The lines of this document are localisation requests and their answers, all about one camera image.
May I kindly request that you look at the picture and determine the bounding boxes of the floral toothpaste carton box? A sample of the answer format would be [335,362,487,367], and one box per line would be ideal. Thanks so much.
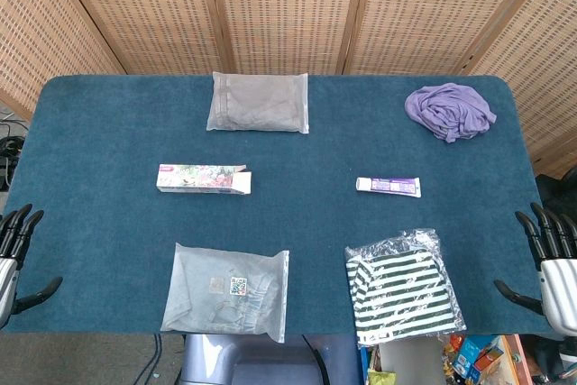
[156,163,253,196]

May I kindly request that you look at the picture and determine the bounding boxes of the jeans in frosted zip bag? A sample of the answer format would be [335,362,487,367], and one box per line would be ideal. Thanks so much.
[160,242,290,344]

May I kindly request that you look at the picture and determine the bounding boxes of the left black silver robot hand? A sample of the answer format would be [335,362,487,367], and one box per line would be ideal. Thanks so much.
[0,203,63,330]

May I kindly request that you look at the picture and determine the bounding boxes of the black floor cables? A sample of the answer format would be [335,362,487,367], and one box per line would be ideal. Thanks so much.
[0,109,29,192]

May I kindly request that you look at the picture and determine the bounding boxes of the wicker folding screen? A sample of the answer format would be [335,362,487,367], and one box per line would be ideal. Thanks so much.
[0,0,577,179]

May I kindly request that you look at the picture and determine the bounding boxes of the grey packaged cloth top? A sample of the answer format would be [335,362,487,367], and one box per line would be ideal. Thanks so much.
[206,71,310,135]

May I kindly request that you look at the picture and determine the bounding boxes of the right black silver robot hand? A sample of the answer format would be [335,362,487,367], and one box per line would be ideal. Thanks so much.
[494,202,577,337]

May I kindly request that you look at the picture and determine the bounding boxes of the white purple toothpaste tube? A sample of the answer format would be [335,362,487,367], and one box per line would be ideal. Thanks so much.
[355,177,422,198]

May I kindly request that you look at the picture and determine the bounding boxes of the grey flat board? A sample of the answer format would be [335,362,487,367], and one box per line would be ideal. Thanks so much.
[377,338,446,385]

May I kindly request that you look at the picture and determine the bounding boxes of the lavender robot torso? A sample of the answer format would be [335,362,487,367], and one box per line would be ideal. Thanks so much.
[179,334,366,385]

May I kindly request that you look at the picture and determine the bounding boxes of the crumpled purple cloth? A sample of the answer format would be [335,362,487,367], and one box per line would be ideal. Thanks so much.
[404,82,498,144]

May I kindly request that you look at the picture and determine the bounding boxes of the yellow green pouch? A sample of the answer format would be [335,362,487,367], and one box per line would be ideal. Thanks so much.
[367,369,398,385]

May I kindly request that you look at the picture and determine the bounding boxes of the striped shirt in clear bag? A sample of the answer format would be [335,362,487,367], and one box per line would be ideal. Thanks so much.
[343,227,468,350]

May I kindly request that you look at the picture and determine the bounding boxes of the blue carpet table cover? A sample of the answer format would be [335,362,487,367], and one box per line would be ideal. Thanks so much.
[2,74,572,336]

